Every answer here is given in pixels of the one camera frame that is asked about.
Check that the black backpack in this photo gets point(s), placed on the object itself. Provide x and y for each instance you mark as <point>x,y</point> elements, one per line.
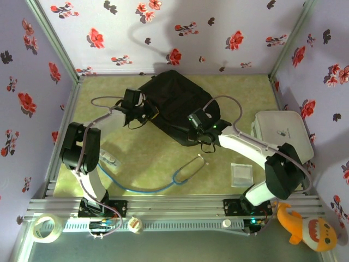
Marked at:
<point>174,95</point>

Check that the clear packet with white item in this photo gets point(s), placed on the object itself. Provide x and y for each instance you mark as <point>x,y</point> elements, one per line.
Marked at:
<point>110,161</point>

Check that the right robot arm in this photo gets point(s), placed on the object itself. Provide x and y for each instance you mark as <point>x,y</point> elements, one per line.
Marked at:
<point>283,172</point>

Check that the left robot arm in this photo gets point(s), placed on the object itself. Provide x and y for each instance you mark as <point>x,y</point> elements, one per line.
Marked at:
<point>79,147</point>

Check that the clear square plastic case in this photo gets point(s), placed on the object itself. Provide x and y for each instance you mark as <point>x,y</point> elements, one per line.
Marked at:
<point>241,174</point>

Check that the blue stethoscope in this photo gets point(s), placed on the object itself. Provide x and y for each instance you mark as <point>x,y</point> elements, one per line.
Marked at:
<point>152,189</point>

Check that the white plastic medicine box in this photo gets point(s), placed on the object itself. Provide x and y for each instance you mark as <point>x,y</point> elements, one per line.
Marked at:
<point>286,131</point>

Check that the small white bottle cap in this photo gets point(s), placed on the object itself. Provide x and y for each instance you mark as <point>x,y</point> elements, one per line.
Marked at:
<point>226,223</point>

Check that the small white red-label bottle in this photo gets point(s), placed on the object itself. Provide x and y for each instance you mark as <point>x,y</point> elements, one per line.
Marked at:
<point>135,225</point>

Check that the orange shark plush toy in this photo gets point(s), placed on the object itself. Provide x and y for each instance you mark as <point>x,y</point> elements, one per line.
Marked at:
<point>313,232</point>

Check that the clear tape roll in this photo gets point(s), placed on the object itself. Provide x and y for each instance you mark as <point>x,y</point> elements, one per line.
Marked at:
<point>38,232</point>

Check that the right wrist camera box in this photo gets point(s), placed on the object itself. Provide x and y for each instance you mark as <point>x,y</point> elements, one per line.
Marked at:
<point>199,117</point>

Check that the aluminium frame rail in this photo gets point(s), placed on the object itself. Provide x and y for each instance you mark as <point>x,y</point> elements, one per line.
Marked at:
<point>174,207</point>

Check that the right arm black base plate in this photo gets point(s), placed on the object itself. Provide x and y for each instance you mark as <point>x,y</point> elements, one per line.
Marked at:
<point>231,207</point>

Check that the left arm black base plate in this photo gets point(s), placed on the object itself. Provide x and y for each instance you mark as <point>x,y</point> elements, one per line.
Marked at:
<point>117,208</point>

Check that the aluminium frame post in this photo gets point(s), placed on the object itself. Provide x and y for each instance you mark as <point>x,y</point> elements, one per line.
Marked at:
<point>51,38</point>
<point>291,41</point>

